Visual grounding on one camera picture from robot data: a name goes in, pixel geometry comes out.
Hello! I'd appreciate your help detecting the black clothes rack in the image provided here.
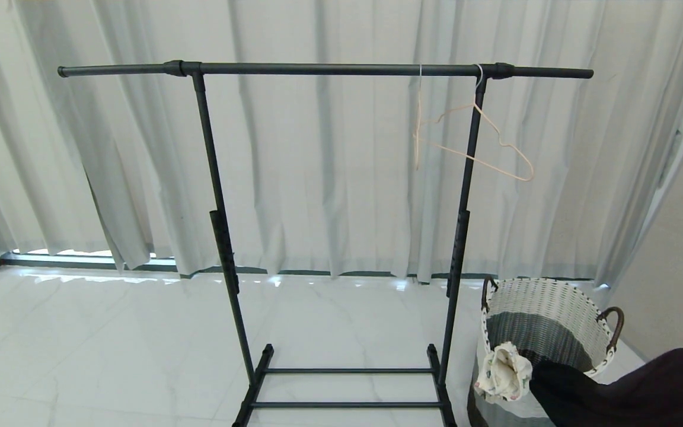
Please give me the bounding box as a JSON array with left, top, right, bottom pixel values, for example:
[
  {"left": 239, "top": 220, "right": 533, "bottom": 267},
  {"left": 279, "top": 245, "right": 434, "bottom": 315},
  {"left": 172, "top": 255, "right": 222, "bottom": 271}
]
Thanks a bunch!
[{"left": 57, "top": 59, "right": 595, "bottom": 427}]

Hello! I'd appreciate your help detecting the cream printed garment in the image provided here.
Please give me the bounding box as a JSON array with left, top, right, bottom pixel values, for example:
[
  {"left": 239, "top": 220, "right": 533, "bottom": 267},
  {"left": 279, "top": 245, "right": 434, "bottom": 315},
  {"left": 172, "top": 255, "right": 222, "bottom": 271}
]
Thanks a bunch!
[{"left": 474, "top": 342, "right": 534, "bottom": 403}]

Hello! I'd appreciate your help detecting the black t-shirt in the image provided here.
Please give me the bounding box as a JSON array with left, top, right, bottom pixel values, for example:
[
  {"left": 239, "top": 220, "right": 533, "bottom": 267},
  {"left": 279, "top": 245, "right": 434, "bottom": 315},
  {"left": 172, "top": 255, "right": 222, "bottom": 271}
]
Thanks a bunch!
[{"left": 529, "top": 337, "right": 683, "bottom": 427}]

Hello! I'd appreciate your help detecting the white laundry basket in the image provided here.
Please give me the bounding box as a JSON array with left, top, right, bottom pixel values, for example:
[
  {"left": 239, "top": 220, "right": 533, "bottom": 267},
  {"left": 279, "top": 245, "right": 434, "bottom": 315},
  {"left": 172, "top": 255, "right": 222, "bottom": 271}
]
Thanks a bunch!
[{"left": 468, "top": 276, "right": 625, "bottom": 427}]

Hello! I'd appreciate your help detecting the pink clothes hanger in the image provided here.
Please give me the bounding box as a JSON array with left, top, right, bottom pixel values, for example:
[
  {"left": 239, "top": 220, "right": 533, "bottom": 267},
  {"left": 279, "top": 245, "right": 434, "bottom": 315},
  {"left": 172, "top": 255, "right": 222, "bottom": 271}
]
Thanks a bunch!
[
  {"left": 413, "top": 64, "right": 423, "bottom": 173},
  {"left": 422, "top": 64, "right": 535, "bottom": 182}
]

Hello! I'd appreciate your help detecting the window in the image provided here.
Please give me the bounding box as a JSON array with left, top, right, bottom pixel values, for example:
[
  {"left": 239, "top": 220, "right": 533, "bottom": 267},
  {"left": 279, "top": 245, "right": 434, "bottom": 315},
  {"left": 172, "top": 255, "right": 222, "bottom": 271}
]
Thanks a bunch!
[{"left": 0, "top": 249, "right": 597, "bottom": 283}]

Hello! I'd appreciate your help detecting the white curtain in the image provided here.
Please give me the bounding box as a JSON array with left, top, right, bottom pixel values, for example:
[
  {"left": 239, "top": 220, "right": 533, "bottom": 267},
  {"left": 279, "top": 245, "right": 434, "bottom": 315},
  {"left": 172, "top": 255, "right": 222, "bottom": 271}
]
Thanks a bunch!
[{"left": 0, "top": 0, "right": 683, "bottom": 292}]

